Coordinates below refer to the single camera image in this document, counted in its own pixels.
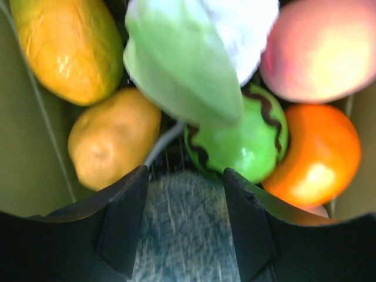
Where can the orange fruit toy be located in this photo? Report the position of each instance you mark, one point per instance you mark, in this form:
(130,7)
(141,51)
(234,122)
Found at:
(323,156)

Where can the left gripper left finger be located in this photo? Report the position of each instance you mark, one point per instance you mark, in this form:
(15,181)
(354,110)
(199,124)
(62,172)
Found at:
(94,238)

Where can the yellow mango toy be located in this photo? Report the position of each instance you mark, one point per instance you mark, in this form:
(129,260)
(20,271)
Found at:
(73,48)

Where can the white cauliflower toy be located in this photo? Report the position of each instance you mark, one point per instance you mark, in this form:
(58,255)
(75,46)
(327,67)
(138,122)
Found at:
(191,58)

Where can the green netted melon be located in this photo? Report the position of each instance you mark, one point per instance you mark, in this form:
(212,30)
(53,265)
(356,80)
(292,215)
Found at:
(186,233)

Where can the green striped watermelon toy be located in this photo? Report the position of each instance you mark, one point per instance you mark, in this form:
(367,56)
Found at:
(253,148)

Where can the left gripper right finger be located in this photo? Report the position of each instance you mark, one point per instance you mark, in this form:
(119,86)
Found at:
(273,240)

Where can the pink peach upper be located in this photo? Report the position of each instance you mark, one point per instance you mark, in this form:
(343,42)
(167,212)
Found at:
(320,51)

